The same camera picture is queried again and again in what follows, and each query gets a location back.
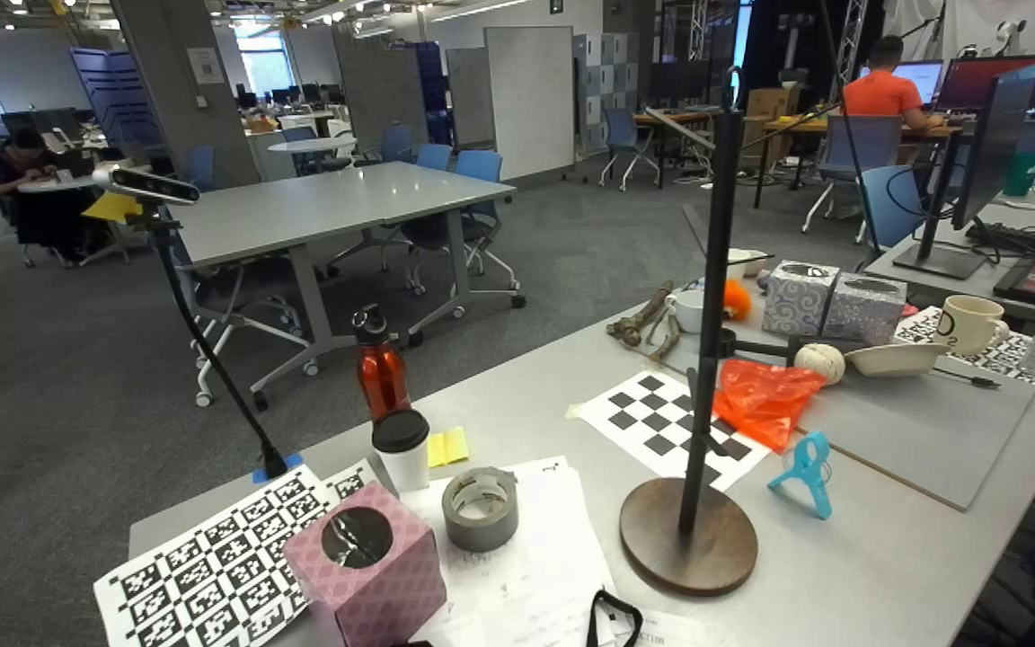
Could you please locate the grey tape roll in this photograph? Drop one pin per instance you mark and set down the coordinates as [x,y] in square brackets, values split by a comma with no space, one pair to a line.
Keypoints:
[479,507]

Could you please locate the white cup black lid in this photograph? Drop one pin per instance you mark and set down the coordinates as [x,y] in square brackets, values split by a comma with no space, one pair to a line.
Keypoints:
[400,451]

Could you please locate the brown driftwood stick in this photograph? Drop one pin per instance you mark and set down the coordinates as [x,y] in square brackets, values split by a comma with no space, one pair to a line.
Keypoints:
[665,342]
[642,318]

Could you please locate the pink tissue box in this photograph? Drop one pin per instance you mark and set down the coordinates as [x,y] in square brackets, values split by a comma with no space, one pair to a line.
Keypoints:
[368,575]

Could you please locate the white printed paper sheets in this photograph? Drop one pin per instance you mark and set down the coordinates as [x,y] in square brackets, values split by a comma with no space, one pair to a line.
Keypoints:
[542,563]

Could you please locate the grey patterned tissue box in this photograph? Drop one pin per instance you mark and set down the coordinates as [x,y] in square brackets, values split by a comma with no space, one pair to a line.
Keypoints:
[799,298]
[863,310]

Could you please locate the black camera stand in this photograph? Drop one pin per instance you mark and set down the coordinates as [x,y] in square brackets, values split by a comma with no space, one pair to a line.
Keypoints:
[200,324]

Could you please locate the orange plastic bag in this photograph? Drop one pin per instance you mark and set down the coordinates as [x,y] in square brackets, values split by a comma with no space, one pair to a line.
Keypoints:
[769,395]

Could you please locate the yellow sticky note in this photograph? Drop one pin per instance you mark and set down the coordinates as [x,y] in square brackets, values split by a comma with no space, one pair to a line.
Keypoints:
[446,447]

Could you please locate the person in orange shirt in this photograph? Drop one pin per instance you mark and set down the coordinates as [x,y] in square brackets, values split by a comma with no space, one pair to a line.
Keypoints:
[883,90]

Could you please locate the blue tape piece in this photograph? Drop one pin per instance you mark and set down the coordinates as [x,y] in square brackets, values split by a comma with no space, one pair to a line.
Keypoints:
[290,465]

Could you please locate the grey rectangular mat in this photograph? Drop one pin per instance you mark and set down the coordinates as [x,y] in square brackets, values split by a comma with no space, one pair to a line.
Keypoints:
[926,437]

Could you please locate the black computer monitor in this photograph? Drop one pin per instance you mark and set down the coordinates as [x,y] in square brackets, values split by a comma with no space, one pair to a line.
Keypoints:
[987,145]

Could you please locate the large fiducial marker sheet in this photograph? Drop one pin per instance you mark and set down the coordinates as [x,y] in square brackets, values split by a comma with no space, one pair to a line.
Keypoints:
[206,570]

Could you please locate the white whiteboard panel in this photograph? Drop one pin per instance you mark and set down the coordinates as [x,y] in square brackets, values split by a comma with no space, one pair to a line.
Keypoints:
[529,101]

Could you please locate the blue office chair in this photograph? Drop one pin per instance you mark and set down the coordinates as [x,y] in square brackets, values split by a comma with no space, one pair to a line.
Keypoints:
[482,226]

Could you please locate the large grey meeting table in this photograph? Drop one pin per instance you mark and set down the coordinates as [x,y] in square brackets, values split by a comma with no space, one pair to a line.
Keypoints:
[326,204]

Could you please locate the black white checkerboard sheet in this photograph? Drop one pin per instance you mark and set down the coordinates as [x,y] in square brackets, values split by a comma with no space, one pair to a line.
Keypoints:
[645,413]

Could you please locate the white ball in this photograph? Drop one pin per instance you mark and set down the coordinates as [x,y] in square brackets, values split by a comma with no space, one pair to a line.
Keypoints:
[820,364]

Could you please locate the person in black clothes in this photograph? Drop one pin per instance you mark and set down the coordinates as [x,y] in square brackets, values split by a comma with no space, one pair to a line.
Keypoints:
[39,191]

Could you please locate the red water bottle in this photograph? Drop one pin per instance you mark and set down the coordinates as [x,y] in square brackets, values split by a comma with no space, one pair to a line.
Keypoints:
[384,379]

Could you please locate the orange ball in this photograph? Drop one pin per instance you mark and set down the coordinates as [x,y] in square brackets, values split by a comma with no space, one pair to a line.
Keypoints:
[739,298]

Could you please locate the beige ceramic mug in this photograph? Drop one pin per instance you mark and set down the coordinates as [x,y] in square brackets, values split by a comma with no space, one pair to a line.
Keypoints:
[972,324]

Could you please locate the black pole wooden base stand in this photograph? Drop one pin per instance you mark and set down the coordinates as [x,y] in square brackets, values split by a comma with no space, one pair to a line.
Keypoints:
[688,540]

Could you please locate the blue plastic clothes peg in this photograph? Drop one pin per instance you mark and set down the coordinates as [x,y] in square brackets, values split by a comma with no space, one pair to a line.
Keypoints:
[808,473]

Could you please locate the beige shallow bowl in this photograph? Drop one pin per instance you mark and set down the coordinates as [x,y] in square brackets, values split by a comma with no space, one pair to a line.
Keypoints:
[896,358]

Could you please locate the white bowl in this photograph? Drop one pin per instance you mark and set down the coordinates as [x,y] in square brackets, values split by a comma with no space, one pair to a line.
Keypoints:
[693,310]

